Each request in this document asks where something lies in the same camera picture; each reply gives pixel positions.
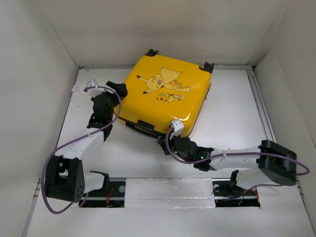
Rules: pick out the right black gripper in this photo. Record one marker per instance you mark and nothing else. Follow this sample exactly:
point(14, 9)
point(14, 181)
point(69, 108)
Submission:
point(162, 143)

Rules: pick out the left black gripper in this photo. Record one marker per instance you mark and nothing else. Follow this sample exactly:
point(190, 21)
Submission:
point(121, 90)

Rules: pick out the yellow hard-shell suitcase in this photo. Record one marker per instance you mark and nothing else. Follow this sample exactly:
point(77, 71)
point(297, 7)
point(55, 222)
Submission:
point(161, 89)

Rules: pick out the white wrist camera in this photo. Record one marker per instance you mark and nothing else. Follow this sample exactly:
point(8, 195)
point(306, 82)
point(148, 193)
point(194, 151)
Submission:
point(176, 127)
point(92, 88)

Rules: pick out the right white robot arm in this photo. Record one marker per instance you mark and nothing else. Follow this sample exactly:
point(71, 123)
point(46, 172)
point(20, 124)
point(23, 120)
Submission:
point(267, 163)

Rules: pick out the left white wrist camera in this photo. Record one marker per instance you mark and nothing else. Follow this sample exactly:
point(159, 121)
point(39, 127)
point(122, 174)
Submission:
point(92, 88)

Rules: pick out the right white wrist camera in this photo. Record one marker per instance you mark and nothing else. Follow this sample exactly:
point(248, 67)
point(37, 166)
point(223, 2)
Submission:
point(176, 127)

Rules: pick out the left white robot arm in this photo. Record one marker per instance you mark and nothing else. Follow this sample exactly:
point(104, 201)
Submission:
point(64, 175)

